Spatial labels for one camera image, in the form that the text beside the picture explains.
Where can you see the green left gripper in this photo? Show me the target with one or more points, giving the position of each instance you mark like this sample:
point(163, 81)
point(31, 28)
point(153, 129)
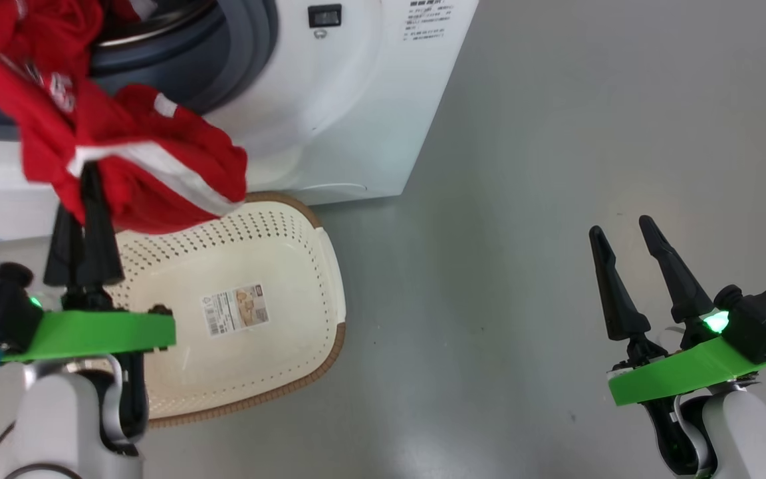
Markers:
point(90, 332)

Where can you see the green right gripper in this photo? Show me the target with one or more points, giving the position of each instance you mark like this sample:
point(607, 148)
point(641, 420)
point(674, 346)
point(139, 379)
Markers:
point(682, 376)

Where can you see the red and white garment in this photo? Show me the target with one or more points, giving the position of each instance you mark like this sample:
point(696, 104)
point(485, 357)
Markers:
point(157, 153)

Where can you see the cream perforated laundry basket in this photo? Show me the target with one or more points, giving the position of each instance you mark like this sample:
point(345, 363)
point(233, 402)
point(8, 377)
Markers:
point(276, 266)

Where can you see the grey rubber door gasket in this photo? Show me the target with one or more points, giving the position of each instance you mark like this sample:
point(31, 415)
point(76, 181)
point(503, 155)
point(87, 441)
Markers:
point(237, 53)

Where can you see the white front-load washing machine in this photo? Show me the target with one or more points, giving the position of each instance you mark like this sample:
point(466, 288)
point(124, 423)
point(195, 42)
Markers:
point(356, 120)

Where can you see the black door latch socket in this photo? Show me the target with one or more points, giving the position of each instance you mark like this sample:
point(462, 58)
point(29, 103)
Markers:
point(324, 16)

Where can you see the paper product label sticker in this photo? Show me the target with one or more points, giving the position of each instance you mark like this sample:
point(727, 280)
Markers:
point(235, 309)

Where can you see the stainless steel washer drum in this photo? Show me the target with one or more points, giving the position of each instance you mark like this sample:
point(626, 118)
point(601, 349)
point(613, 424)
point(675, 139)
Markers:
point(157, 23)

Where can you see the printed text label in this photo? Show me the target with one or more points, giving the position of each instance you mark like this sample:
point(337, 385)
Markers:
point(426, 20)

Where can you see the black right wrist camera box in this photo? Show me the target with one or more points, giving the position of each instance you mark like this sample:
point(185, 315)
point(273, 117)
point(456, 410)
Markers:
point(765, 319)

